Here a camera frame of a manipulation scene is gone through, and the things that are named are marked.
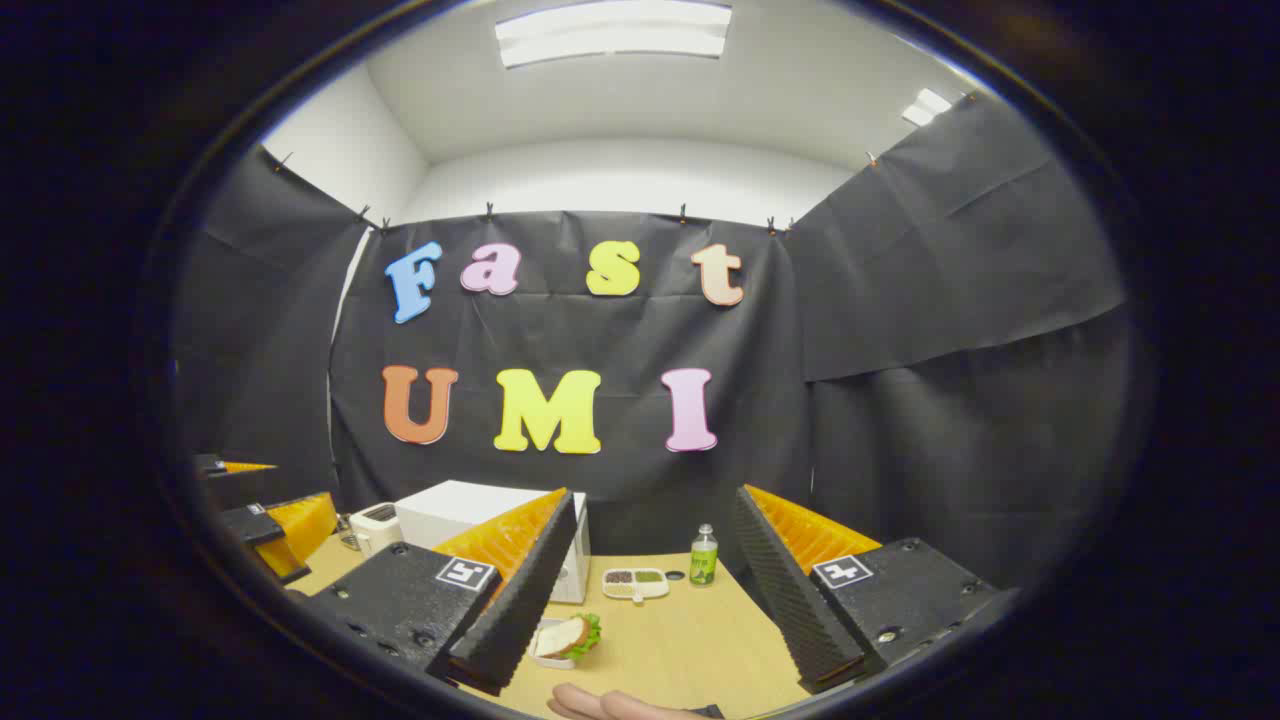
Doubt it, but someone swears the black backdrop cloth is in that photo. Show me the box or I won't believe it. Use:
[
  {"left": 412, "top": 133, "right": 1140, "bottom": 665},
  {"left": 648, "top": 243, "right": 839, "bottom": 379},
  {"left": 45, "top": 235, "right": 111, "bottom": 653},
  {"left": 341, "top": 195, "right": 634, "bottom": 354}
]
[{"left": 172, "top": 90, "right": 1136, "bottom": 591}]

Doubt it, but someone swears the small ceiling light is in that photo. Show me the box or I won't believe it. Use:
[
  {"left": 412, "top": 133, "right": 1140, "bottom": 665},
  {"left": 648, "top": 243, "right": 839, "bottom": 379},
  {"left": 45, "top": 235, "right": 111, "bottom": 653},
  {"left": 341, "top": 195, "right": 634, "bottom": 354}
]
[{"left": 900, "top": 88, "right": 953, "bottom": 128}]

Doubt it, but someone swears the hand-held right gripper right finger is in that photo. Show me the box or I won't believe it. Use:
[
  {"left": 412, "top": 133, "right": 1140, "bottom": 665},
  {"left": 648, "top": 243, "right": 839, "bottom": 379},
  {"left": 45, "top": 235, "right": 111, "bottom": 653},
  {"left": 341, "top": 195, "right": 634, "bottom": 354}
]
[{"left": 733, "top": 484, "right": 1001, "bottom": 695}]

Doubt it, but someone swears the toast sandwich with lettuce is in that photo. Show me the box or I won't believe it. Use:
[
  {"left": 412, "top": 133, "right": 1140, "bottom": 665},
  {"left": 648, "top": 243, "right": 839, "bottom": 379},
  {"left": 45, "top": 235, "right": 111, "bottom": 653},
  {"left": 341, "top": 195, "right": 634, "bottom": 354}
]
[{"left": 540, "top": 613, "right": 602, "bottom": 661}]

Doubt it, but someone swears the white divided snack dish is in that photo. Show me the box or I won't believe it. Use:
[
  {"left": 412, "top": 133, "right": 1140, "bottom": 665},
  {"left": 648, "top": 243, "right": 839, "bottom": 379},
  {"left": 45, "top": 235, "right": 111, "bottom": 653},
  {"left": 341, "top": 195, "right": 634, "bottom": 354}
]
[{"left": 602, "top": 568, "right": 670, "bottom": 604}]

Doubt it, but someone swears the white rectangular tray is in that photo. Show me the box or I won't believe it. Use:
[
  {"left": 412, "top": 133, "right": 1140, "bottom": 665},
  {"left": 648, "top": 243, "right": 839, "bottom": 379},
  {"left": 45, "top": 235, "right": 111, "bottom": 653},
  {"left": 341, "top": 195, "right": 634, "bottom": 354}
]
[{"left": 530, "top": 618, "right": 581, "bottom": 669}]

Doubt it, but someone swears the white microwave oven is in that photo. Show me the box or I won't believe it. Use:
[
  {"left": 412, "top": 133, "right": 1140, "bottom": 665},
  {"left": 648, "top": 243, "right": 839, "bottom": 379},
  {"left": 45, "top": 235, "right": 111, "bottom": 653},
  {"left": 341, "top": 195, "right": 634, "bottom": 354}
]
[{"left": 395, "top": 480, "right": 591, "bottom": 605}]

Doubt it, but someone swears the white toaster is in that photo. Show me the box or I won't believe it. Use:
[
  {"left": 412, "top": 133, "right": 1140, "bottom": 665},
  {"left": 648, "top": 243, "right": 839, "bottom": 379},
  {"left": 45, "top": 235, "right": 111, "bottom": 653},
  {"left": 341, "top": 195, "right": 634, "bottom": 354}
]
[{"left": 348, "top": 502, "right": 404, "bottom": 559}]

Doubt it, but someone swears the long ceiling light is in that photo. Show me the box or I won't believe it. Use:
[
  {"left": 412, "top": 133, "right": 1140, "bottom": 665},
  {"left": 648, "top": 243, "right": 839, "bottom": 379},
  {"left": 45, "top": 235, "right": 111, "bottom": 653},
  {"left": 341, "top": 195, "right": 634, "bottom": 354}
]
[{"left": 495, "top": 0, "right": 733, "bottom": 69}]

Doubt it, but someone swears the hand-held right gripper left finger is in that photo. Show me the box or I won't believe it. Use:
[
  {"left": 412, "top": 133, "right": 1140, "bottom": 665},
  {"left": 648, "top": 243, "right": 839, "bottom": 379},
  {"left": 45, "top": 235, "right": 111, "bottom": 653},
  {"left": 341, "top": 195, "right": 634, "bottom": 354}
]
[{"left": 298, "top": 487, "right": 579, "bottom": 698}]

